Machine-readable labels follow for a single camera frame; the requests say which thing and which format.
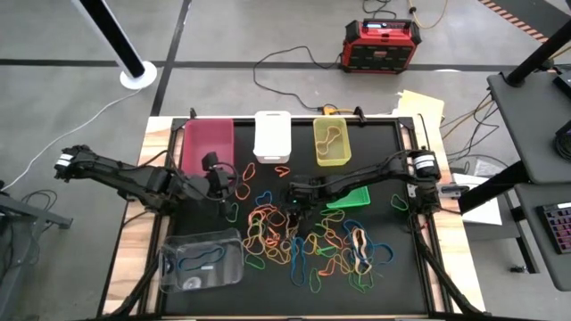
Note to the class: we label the black stand post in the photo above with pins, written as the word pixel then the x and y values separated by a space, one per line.
pixel 537 55

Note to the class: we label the yellow plastic basket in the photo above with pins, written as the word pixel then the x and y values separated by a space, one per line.
pixel 345 151

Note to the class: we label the red orange rubber band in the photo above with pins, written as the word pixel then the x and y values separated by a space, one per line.
pixel 282 168

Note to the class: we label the thin green rubber band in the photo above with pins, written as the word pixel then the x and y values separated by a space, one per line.
pixel 334 210

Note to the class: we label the grey side table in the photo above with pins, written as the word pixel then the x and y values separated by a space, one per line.
pixel 531 134

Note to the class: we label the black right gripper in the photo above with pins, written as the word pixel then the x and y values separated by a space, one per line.
pixel 305 191

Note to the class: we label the white black pole with base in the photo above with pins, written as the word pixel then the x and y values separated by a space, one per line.
pixel 138 76

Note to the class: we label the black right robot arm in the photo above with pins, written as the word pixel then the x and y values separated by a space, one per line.
pixel 379 171

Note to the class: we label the black keyboard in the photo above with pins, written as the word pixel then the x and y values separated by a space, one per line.
pixel 560 227

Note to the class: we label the tan rubber band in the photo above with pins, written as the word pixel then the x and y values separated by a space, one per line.
pixel 318 147
pixel 250 227
pixel 283 218
pixel 358 241

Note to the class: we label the red black power station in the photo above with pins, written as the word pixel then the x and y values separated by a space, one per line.
pixel 379 49

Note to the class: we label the black clamp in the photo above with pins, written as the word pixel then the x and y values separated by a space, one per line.
pixel 358 112
pixel 192 112

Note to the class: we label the grey desk frame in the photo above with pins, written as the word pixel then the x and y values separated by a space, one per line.
pixel 31 215

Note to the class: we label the yellow rubber band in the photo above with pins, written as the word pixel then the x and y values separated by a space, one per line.
pixel 325 232
pixel 245 244
pixel 285 258
pixel 304 245
pixel 345 267

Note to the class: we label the dark blue rubber band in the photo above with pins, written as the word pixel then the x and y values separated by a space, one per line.
pixel 179 264

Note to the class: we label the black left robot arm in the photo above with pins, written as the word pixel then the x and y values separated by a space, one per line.
pixel 116 171

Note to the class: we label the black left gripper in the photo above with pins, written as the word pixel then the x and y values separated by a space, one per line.
pixel 218 185

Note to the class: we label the white plastic basket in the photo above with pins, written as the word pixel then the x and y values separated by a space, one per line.
pixel 272 134

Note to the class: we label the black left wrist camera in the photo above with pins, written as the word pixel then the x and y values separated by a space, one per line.
pixel 209 160

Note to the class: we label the yellow paper folder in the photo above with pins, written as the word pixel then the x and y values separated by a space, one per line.
pixel 424 109

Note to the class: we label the green lattice basket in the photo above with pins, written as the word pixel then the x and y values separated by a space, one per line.
pixel 352 200

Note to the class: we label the clear plastic bin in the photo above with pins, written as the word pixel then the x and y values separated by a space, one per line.
pixel 223 281

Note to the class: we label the wide blue rubber band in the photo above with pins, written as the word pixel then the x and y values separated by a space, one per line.
pixel 292 267

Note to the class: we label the white paper sheet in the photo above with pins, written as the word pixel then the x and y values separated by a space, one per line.
pixel 488 216

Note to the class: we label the pink plastic basket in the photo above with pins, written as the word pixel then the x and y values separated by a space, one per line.
pixel 207 142

